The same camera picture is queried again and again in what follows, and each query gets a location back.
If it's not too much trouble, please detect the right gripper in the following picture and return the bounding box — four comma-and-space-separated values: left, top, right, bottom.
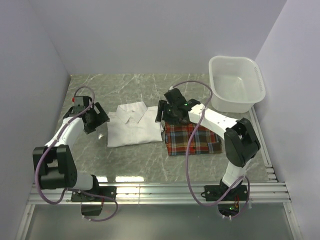
155, 100, 180, 125

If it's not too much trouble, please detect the plaid shirt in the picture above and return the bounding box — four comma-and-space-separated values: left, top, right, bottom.
164, 123, 223, 156

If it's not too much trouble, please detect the white long sleeve shirt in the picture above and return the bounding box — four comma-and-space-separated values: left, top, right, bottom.
107, 101, 163, 148

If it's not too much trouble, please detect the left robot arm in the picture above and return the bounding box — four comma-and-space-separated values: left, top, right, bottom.
32, 96, 110, 204

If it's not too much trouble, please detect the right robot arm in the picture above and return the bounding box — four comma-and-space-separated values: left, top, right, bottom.
155, 88, 261, 200

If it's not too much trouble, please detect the white plastic basin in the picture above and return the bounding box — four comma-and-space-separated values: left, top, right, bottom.
208, 55, 266, 113

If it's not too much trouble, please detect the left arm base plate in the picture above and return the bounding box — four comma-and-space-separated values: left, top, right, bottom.
70, 186, 117, 203

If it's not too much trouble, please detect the aluminium mounting rail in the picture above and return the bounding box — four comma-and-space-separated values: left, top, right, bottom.
27, 182, 291, 205

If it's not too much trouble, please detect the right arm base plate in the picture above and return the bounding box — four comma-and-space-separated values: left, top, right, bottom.
200, 184, 250, 202

